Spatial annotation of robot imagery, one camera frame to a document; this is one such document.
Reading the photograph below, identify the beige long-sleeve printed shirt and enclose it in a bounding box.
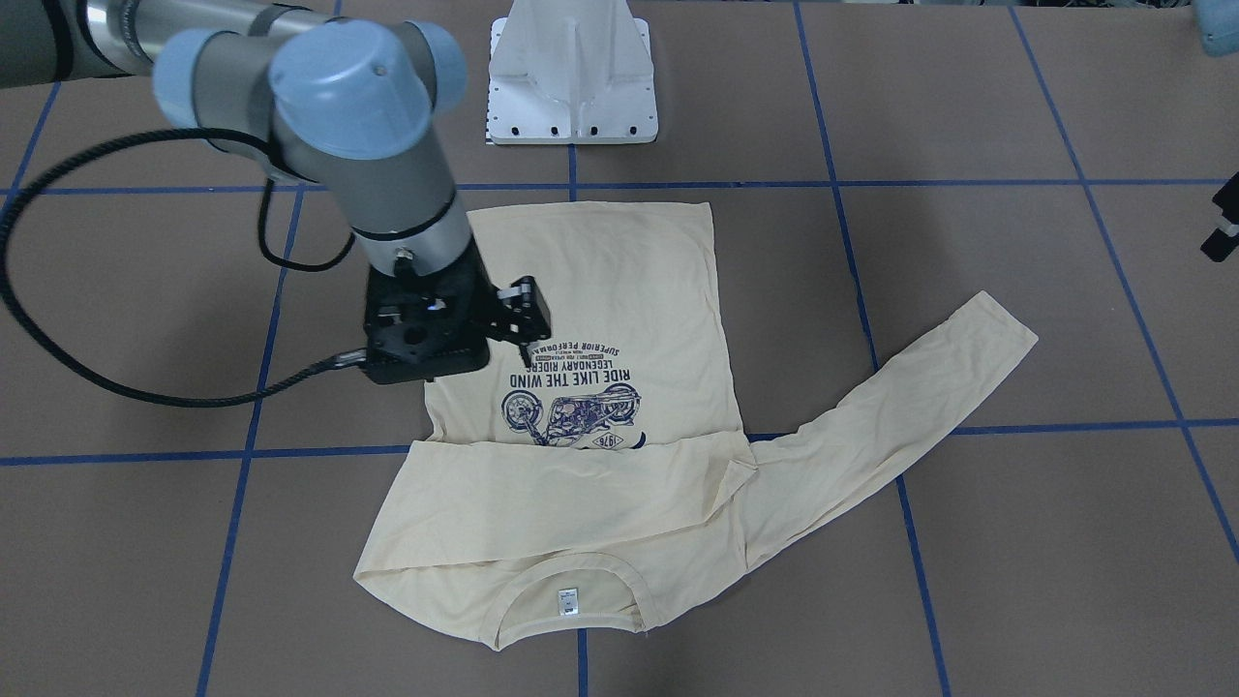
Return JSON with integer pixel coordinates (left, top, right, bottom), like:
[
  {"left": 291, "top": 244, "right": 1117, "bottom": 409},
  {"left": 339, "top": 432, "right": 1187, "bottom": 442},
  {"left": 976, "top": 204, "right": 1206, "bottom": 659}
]
[{"left": 353, "top": 201, "right": 1037, "bottom": 652}]

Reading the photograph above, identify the white pedestal column base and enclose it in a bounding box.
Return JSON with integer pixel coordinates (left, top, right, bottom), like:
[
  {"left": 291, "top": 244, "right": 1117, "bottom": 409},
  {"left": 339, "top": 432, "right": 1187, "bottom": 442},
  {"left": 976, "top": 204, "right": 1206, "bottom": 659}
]
[{"left": 486, "top": 1, "right": 660, "bottom": 146}]

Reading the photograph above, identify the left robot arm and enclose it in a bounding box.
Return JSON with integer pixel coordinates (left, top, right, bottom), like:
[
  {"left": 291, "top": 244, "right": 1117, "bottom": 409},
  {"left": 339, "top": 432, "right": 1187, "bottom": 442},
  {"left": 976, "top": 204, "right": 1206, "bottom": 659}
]
[{"left": 1192, "top": 1, "right": 1238, "bottom": 262}]

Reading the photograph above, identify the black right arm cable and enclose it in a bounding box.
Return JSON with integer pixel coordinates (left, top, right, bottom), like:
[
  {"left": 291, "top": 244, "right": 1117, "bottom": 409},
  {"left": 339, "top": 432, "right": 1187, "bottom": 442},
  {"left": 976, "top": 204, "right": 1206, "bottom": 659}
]
[{"left": 0, "top": 128, "right": 369, "bottom": 409}]

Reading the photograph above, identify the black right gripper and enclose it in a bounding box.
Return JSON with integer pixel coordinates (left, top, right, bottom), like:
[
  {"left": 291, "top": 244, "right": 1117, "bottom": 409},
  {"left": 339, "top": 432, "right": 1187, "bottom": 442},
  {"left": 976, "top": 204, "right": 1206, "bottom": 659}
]
[{"left": 364, "top": 239, "right": 553, "bottom": 371}]

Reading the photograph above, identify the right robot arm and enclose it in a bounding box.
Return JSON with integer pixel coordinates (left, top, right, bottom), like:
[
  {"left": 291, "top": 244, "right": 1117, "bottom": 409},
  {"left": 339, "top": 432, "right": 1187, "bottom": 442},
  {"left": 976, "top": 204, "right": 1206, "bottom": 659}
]
[{"left": 2, "top": 1, "right": 553, "bottom": 383}]

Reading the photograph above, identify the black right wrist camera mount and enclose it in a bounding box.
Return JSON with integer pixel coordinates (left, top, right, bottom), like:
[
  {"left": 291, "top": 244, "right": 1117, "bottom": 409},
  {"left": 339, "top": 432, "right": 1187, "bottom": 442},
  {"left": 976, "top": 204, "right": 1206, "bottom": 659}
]
[{"left": 361, "top": 274, "right": 491, "bottom": 385}]

